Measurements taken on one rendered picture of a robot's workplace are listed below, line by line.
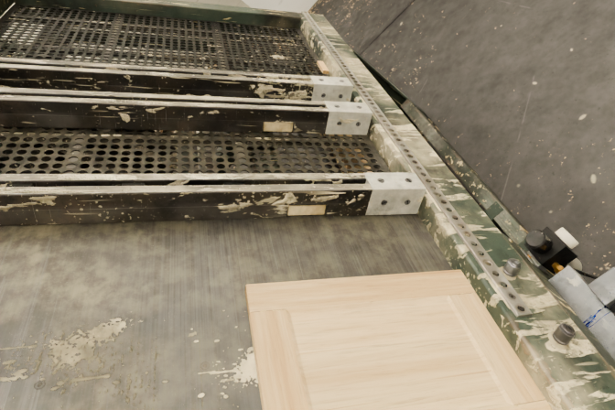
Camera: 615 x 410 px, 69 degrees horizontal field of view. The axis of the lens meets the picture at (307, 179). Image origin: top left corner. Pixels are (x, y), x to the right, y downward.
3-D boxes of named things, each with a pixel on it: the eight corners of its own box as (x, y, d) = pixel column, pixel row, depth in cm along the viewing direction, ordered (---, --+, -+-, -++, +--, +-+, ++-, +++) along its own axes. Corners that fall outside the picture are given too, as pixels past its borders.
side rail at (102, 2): (297, 42, 201) (301, 17, 195) (17, 19, 171) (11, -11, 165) (294, 36, 207) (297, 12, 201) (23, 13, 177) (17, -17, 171)
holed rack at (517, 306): (532, 316, 74) (533, 313, 74) (516, 318, 73) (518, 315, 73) (307, 13, 202) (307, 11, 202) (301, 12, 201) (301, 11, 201)
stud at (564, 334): (570, 346, 70) (580, 334, 69) (558, 348, 70) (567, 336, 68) (560, 332, 72) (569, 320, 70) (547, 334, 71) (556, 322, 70)
